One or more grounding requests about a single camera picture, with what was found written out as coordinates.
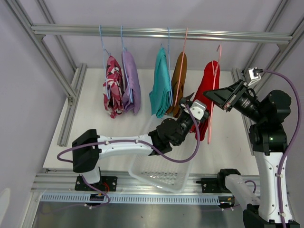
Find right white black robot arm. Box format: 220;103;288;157
203;80;300;228

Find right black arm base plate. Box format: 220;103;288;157
196;178;226;193

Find blue wire hanger teal trousers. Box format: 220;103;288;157
161;27;173;106

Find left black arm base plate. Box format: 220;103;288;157
75;175;118;192

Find blue wire hanger lilac trousers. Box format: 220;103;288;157
120;25;133;102

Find red trousers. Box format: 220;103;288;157
189;61;221;142

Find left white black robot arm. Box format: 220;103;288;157
72;97;209;190

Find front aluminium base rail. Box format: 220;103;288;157
30;170;216;195

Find aluminium frame left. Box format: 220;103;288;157
4;0;87;147

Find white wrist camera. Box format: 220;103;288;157
190;100;207;121
245;67;263;87

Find white slotted cable duct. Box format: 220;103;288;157
40;193;220;205

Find white plastic basket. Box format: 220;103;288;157
128;114;198;193

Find aluminium hanging rail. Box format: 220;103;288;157
31;24;293;44

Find aluminium frame right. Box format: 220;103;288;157
229;0;304;82

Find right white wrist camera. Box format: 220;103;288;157
245;67;263;87

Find pink wire hanger brown trousers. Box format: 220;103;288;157
174;27;189;107

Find blue wire hanger floral trousers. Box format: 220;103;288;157
98;24;111;99

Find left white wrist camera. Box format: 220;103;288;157
190;100;207;121

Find aluminium frame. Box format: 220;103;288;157
229;0;304;82
4;0;87;147

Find pink floral trousers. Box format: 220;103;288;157
103;55;124;119

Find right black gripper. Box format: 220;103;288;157
203;80;266;124

